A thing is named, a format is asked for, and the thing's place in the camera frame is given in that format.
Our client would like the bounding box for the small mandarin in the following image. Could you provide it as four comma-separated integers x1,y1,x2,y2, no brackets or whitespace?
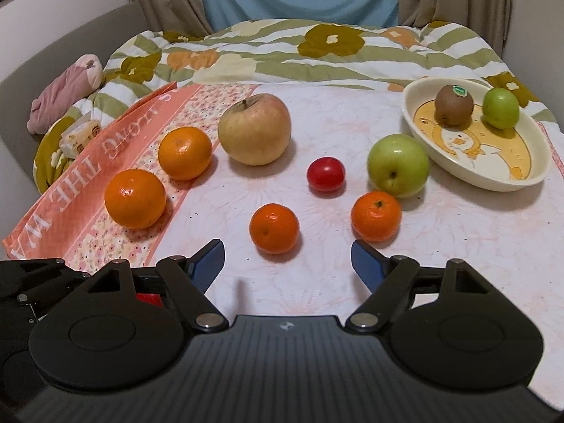
249,203,300,255
351,191,403,243

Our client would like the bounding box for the large green apple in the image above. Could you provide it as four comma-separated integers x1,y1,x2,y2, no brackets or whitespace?
367,134,430,198

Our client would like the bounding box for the pink clothing bundle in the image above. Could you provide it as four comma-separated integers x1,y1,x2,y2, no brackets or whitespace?
27,54,104,135

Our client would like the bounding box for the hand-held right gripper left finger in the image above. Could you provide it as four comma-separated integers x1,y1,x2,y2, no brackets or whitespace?
85,239,230,332

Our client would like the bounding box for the grey upholstered bed frame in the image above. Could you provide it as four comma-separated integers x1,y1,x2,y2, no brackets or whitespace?
0,2,148,247

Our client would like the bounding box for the pink floral bed sheet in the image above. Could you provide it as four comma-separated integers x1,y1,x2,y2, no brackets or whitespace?
1,80,564,401

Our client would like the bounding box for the red tomato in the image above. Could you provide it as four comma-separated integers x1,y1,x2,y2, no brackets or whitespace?
307,157,345,193

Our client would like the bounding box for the cream oval bowl duck print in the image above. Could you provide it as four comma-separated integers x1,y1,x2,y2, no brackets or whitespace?
402,78,550,192

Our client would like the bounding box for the striped floral blanket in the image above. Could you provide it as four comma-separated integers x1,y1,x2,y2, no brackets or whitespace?
34,18,558,195

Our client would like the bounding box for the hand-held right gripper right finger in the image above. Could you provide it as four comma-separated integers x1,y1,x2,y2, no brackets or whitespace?
345,239,490,330

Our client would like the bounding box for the large orange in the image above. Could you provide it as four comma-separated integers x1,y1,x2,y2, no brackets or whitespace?
104,169,167,230
158,127,213,181

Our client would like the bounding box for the white snack packet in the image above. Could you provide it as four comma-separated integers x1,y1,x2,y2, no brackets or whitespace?
59,117,101,159

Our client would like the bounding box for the small green apple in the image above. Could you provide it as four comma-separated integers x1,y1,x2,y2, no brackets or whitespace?
482,87,521,130

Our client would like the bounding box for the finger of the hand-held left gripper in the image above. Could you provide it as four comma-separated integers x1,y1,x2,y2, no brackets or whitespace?
0,258,92,318

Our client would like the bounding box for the large yellow-red apple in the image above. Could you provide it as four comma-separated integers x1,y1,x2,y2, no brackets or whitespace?
217,93,292,166

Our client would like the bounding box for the brown kiwi with sticker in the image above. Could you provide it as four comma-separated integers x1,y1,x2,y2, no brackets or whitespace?
435,84,475,126

